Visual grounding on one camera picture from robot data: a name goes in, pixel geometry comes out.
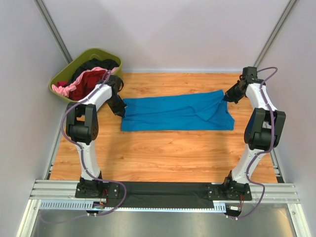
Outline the blue t shirt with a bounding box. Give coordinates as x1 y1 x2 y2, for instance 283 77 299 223
121 90 235 132

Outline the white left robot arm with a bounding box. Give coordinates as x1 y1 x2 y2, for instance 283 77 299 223
65 75 126 198

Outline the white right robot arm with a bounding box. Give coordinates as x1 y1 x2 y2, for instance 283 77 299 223
223 67 286 199

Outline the dark red garment in bin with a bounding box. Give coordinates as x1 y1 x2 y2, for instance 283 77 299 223
57 70 109 101

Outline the pink garment in bin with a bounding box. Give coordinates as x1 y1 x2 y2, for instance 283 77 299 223
51 66 119 98

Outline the green plastic laundry bin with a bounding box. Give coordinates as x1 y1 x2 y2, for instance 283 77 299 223
49 48 122 102

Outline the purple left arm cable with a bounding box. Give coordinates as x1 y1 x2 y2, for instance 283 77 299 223
39 69 128 225

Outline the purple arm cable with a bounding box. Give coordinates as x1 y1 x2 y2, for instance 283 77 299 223
223 66 278 221
39 69 128 225

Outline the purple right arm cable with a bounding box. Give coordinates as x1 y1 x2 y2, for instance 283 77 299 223
223 66 278 221

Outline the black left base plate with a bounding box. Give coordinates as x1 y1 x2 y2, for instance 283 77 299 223
75 180 125 199

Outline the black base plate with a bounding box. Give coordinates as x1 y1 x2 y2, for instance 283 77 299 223
75 180 125 199
206 183 252 201

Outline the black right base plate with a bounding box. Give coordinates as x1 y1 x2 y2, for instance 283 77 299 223
206 183 252 201

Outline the aluminium front frame beam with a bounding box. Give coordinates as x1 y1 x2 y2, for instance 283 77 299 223
30 180 299 203

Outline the right aluminium frame post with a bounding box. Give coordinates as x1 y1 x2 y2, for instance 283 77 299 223
253 0 299 68

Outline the aluminium frame post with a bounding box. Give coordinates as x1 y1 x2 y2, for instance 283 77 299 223
34 0 73 64
253 0 299 68

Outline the slotted aluminium cable rail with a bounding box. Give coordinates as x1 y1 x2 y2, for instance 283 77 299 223
39 199 227 213

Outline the left aluminium frame post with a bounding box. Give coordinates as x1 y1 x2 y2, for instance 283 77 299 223
34 0 73 64

